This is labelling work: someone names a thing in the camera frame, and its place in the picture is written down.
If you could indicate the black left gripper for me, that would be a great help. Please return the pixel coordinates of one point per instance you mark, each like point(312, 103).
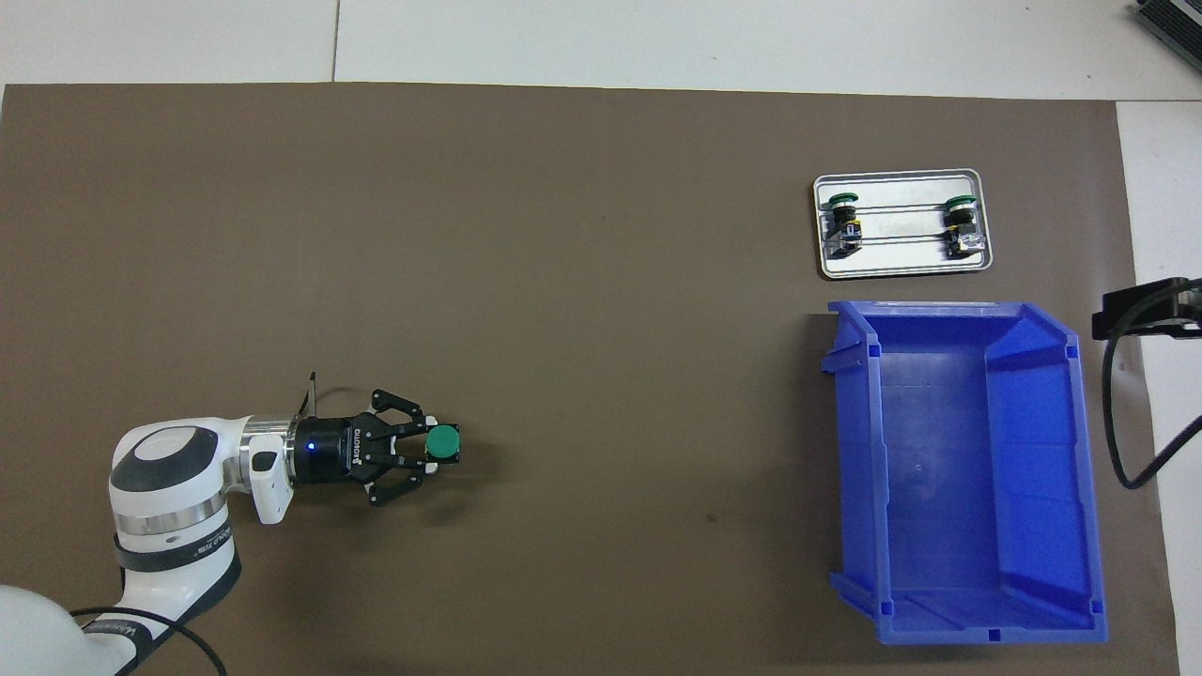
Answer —
point(329, 451)

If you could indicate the green push button switch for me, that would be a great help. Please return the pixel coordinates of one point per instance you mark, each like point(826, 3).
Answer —
point(962, 230)
point(842, 225)
point(443, 443)

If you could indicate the silver metal tray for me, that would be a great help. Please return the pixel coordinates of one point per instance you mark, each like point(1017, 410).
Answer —
point(901, 267)

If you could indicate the blue plastic storage bin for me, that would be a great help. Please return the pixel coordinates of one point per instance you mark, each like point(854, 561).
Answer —
point(939, 469)

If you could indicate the grey ribbed metal device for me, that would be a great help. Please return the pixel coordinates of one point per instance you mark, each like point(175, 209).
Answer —
point(1174, 23)

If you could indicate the brown table mat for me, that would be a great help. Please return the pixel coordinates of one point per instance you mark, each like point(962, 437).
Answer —
point(657, 282)

